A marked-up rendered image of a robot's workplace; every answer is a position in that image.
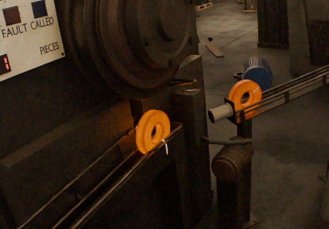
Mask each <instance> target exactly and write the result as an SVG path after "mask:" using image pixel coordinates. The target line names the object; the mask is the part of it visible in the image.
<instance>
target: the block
mask: <svg viewBox="0 0 329 229"><path fill-rule="evenodd" d="M181 89H196V92H180V90H181ZM172 102H173V111H174V120H175V122H180V123H183V126H184V138H185V144H186V147H188V148H191V149H199V148H200V147H201V146H202V145H203V143H204V141H202V140H201V139H200V138H201V137H202V136H206V134H205V126H204V112H203V98H202V90H201V89H197V88H191V87H180V88H178V89H177V90H175V91H174V92H173V93H172Z"/></svg>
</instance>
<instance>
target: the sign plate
mask: <svg viewBox="0 0 329 229"><path fill-rule="evenodd" d="M40 1H45V6H46V10H47V15H42V16H40V17H37V18H36V17H35V13H34V9H33V4H34V3H37V2H40ZM13 7H18V12H19V16H20V20H21V21H20V22H17V23H12V24H9V25H7V21H6V17H5V12H4V9H10V8H13ZM62 57H65V52H64V49H63V43H62V38H61V33H60V30H59V24H58V18H57V16H56V10H55V4H54V0H3V1H0V82H1V81H3V80H5V79H8V78H11V77H13V76H15V75H18V74H20V73H23V72H26V71H27V70H30V69H33V68H36V67H38V66H41V65H44V64H46V63H49V62H51V61H54V60H57V59H59V58H62ZM5 58H6V61H7V63H5ZM6 64H8V69H7V67H6Z"/></svg>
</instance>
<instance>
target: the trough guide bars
mask: <svg viewBox="0 0 329 229"><path fill-rule="evenodd" d="M327 67H329V65H327V66H326V65H325V66H323V67H322V68H320V69H316V70H314V71H312V72H309V73H307V74H305V75H303V76H299V77H297V78H295V79H293V80H289V81H288V82H285V83H283V84H281V85H278V86H275V87H273V88H271V89H269V90H266V91H264V92H262V93H261V94H262V95H263V94H266V93H268V92H271V91H273V90H274V91H273V92H271V93H269V94H267V95H264V96H262V97H261V99H263V100H260V101H258V102H256V103H253V104H252V105H249V106H246V107H244V108H242V109H238V110H236V113H238V112H239V114H237V115H236V117H237V118H238V117H240V121H241V124H242V123H244V122H245V114H247V113H250V112H252V111H254V110H256V109H258V108H260V107H264V106H267V105H269V104H270V103H273V102H275V101H277V100H279V99H282V98H284V97H285V103H289V102H290V99H289V95H292V94H293V93H295V92H298V91H299V90H303V89H305V88H307V87H309V86H311V85H314V84H316V83H318V82H320V81H323V87H324V86H326V85H327V84H326V79H327V78H329V75H328V74H329V72H326V71H329V68H328V69H326V70H323V69H325V68H327ZM320 70H322V71H321V72H318V71H320ZM316 72H318V73H316ZM324 72H325V73H324ZM322 73H323V74H322ZM311 74H312V75H311ZM321 74H322V75H321ZM309 75H311V76H309ZM317 75H319V76H317ZM326 75H328V76H326ZM306 76H309V77H306ZM316 76H317V77H316ZM303 77H306V78H304V79H301V78H303ZM321 77H323V78H321ZM310 78H312V79H310ZM319 78H321V79H319ZM299 79H301V80H299ZM308 79H309V80H308ZM317 79H319V80H317ZM297 80H299V81H298V82H294V81H297ZM306 80H307V81H306ZM314 80H316V81H314ZM304 81H306V82H304ZM312 81H314V82H312ZM292 82H294V83H292ZM302 82H304V83H302ZM310 82H312V83H310ZM289 83H292V84H290V85H288V86H286V87H283V86H285V85H287V84H289ZM299 83H300V84H299ZM308 83H310V84H308ZM296 84H298V85H296ZM304 84H307V85H305V86H303V87H301V88H298V87H300V86H302V85H304ZM294 85H295V86H294ZM292 86H293V87H292ZM280 87H282V88H280ZM290 87H291V88H290ZM279 88H280V89H279ZM286 88H288V89H286ZM296 88H298V89H296ZM284 89H285V90H284ZM293 89H295V90H293ZM282 90H284V91H282ZM291 90H293V91H291ZM280 91H282V92H280ZM289 91H291V92H289ZM279 92H280V93H279ZM284 93H285V95H282V94H284ZM273 94H275V95H273ZM272 95H273V96H272ZM280 95H282V96H280ZM267 96H269V97H267ZM277 96H279V97H277ZM265 97H267V98H265ZM274 97H277V98H275V99H273V100H270V99H272V98H274ZM264 98H265V99H264ZM248 99H249V97H248V98H246V99H244V100H241V103H244V102H246V101H248ZM268 100H270V101H269V102H266V103H264V104H262V105H259V104H260V103H263V102H265V101H268ZM257 105H259V106H257ZM254 106H257V107H254ZM252 107H254V108H252ZM248 108H251V109H249V110H246V109H248ZM244 110H246V111H244Z"/></svg>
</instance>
